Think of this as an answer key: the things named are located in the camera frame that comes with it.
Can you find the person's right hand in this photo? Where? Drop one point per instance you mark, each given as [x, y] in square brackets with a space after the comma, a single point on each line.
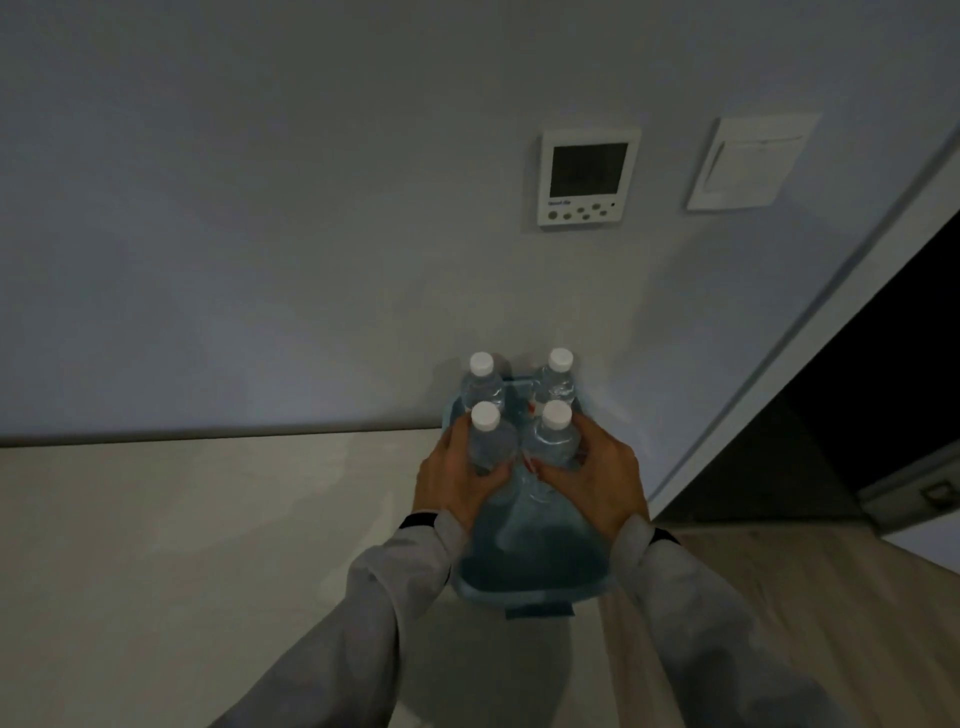
[604, 487]

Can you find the person's left hand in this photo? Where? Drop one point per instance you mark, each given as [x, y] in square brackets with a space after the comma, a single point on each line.
[450, 484]

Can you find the person's right thumb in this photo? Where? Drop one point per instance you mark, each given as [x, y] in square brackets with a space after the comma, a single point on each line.
[544, 471]

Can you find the person's left thumb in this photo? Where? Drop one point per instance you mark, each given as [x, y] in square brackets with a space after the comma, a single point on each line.
[496, 480]

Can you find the clear water bottle white cap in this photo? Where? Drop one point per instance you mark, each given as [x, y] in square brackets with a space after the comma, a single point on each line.
[491, 442]
[553, 439]
[482, 382]
[559, 379]

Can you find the blue plastic basket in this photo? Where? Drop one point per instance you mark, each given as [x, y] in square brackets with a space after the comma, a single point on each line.
[529, 559]

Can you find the person's left forearm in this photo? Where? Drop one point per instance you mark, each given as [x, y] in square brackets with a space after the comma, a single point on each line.
[352, 622]

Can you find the person's right forearm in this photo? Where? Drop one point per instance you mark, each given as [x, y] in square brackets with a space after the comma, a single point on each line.
[697, 630]

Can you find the white door with latch plate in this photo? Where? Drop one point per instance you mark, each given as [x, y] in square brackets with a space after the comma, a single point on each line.
[911, 491]

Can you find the white wall thermostat panel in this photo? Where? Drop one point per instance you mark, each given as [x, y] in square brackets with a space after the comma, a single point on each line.
[589, 178]

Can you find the white door frame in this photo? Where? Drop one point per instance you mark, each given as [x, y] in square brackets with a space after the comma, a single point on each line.
[817, 315]

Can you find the white wall light switch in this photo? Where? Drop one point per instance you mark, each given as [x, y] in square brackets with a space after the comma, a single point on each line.
[750, 161]

